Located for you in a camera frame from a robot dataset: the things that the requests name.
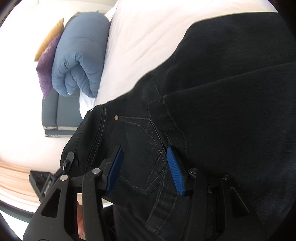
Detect purple pillow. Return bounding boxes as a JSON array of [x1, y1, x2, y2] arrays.
[[36, 34, 62, 98]]

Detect white bed sheet mattress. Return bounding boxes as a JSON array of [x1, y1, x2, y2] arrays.
[[1, 1, 275, 211]]

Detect white pillow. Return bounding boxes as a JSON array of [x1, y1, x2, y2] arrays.
[[79, 92, 95, 119]]

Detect mustard yellow pillow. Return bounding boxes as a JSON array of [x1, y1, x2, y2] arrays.
[[34, 19, 64, 62]]

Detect blue rolled duvet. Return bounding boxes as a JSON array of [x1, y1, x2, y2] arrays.
[[52, 12, 110, 98]]

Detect black jeans pants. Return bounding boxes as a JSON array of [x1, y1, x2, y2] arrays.
[[61, 12, 295, 240]]

